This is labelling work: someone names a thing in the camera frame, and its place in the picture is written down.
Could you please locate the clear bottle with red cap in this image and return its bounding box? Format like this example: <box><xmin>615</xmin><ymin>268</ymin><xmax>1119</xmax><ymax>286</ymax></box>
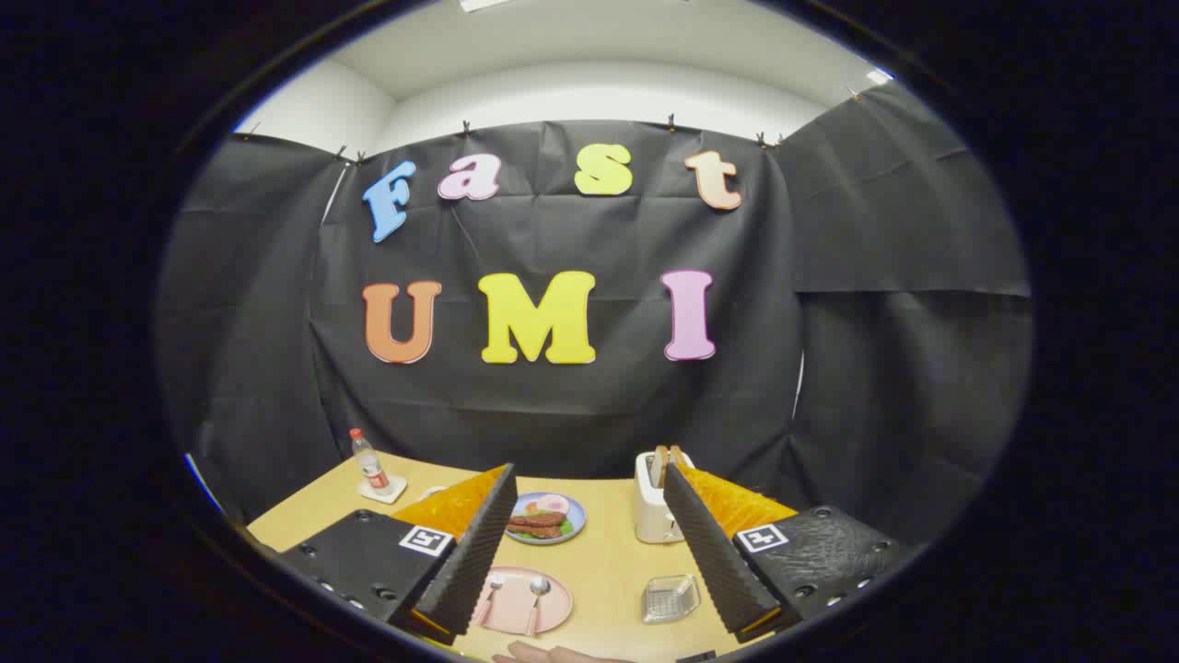
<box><xmin>348</xmin><ymin>427</ymin><xmax>391</xmax><ymax>492</ymax></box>

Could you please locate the small white square coaster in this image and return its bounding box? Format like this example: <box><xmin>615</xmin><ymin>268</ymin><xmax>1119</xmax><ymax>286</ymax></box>
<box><xmin>357</xmin><ymin>474</ymin><xmax>408</xmax><ymax>506</ymax></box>

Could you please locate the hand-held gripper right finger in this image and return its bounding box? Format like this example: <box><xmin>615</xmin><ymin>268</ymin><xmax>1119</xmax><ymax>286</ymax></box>
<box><xmin>663</xmin><ymin>463</ymin><xmax>908</xmax><ymax>644</ymax></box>

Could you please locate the metal wire cutlery basket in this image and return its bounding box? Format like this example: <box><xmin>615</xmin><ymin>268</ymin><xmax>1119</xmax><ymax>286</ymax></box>
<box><xmin>641</xmin><ymin>574</ymin><xmax>703</xmax><ymax>625</ymax></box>

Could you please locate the spoon with pink checked handle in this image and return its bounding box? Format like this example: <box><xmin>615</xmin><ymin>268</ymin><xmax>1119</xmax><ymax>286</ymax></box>
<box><xmin>525</xmin><ymin>576</ymin><xmax>552</xmax><ymax>636</ymax></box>

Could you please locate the green lettuce leaf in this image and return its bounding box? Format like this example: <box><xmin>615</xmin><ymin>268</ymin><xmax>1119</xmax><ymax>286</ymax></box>
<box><xmin>508</xmin><ymin>518</ymin><xmax>577</xmax><ymax>542</ymax></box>

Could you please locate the pink plate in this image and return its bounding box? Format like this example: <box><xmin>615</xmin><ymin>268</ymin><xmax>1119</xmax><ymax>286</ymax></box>
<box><xmin>472</xmin><ymin>565</ymin><xmax>574</xmax><ymax>636</ymax></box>

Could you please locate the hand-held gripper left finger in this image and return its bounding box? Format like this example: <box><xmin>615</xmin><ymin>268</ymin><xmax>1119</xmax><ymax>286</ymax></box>
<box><xmin>276</xmin><ymin>463</ymin><xmax>519</xmax><ymax>646</ymax></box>

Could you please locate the white toaster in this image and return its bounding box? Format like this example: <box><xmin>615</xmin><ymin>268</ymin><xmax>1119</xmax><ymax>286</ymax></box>
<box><xmin>635</xmin><ymin>449</ymin><xmax>696</xmax><ymax>544</ymax></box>

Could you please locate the fork with pink checked handle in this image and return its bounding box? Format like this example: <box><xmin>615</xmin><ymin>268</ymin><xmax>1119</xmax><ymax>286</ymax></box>
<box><xmin>474</xmin><ymin>576</ymin><xmax>505</xmax><ymax>627</ymax></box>

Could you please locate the blue plate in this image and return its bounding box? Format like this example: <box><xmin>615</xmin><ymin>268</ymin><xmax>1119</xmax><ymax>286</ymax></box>
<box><xmin>505</xmin><ymin>492</ymin><xmax>588</xmax><ymax>546</ymax></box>

